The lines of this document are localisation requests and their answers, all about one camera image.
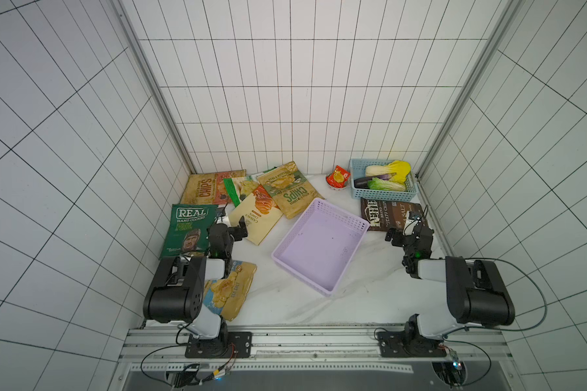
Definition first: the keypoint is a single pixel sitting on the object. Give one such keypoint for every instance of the brown Kettle sea salt bag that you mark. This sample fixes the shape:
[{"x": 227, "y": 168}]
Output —
[{"x": 383, "y": 215}]

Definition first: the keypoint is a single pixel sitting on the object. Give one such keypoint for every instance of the green Real chips bag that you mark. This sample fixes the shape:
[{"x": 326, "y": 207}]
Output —
[{"x": 188, "y": 230}]

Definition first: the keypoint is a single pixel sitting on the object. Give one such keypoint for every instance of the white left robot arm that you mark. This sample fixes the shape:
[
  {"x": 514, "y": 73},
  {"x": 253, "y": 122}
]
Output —
[{"x": 204, "y": 292}]

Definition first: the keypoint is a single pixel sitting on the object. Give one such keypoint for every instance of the red kettle chips bag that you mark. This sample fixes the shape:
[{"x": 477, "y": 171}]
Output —
[{"x": 209, "y": 189}]

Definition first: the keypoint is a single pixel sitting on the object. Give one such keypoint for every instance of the purple plastic basket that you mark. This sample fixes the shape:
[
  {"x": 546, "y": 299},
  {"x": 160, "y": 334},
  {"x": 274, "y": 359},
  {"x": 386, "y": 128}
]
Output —
[{"x": 320, "y": 246}]

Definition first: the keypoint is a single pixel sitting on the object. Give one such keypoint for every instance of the purple toy eggplant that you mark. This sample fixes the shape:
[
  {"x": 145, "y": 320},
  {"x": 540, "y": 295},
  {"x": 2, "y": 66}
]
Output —
[{"x": 363, "y": 183}]

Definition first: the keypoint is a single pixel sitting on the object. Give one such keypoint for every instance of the yellow toy cabbage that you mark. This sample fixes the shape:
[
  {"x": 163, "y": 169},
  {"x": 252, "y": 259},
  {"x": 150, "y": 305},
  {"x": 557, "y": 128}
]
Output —
[{"x": 398, "y": 171}]

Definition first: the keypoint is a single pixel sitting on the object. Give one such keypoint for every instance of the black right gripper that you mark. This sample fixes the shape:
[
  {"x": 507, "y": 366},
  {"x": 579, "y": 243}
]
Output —
[{"x": 403, "y": 239}]

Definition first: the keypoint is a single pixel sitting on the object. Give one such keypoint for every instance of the blue kettle chips bag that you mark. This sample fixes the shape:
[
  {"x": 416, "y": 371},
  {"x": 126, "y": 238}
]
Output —
[{"x": 225, "y": 297}]

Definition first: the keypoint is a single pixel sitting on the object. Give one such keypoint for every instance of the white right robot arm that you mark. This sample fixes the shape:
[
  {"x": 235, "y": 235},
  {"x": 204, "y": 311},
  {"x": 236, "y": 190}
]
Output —
[{"x": 475, "y": 296}]

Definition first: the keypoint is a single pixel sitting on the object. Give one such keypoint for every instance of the green toy lettuce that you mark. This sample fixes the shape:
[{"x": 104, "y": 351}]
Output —
[{"x": 383, "y": 185}]

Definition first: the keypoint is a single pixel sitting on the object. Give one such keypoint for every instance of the blue plastic basket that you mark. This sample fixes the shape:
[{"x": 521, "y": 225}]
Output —
[{"x": 358, "y": 166}]

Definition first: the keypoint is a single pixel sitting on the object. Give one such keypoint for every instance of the red snack cup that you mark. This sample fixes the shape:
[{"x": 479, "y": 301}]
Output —
[{"x": 338, "y": 179}]

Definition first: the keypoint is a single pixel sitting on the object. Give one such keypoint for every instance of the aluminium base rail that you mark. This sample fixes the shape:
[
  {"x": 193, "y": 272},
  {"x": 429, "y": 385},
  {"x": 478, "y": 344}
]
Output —
[{"x": 307, "y": 347}]

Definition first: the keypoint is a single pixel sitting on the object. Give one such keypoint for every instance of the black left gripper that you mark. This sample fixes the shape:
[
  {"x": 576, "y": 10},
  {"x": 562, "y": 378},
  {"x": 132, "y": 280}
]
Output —
[{"x": 236, "y": 230}]

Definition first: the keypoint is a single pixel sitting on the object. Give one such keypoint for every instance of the green white chips bag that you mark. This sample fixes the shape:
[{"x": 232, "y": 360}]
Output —
[{"x": 240, "y": 186}]

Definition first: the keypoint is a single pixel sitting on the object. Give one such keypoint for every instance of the beige cassava chips bag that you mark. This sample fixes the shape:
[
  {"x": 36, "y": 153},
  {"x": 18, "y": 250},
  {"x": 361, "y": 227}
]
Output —
[{"x": 260, "y": 213}]

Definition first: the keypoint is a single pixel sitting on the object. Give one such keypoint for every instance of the green kettle chips bag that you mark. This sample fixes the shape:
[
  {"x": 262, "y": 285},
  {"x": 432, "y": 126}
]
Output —
[{"x": 289, "y": 188}]

